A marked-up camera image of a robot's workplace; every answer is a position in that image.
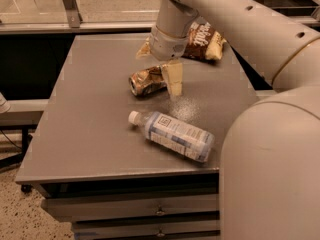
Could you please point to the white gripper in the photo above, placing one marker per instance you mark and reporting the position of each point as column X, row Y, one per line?
column 165, row 47

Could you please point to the orange soda can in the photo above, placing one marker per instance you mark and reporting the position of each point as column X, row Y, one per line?
column 147, row 81

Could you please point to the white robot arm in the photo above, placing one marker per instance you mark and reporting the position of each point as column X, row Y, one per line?
column 270, row 160

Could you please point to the brown chip bag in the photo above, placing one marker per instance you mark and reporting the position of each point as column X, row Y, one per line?
column 204, row 43

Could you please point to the clear plastic water bottle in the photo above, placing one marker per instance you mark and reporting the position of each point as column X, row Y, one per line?
column 183, row 138

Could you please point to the grey drawer cabinet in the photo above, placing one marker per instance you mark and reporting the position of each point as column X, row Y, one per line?
column 84, row 145

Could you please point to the upper grey drawer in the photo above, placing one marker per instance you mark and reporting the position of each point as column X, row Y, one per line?
column 107, row 207

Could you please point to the grey drawer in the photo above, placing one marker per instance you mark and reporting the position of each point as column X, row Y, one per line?
column 158, row 230
column 107, row 207

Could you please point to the lower grey drawer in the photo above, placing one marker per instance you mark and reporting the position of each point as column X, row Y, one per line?
column 158, row 230

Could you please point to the left metal railing post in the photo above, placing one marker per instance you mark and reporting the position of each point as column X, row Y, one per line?
column 72, row 12

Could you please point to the horizontal metal rail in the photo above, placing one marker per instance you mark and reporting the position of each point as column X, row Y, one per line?
column 81, row 28

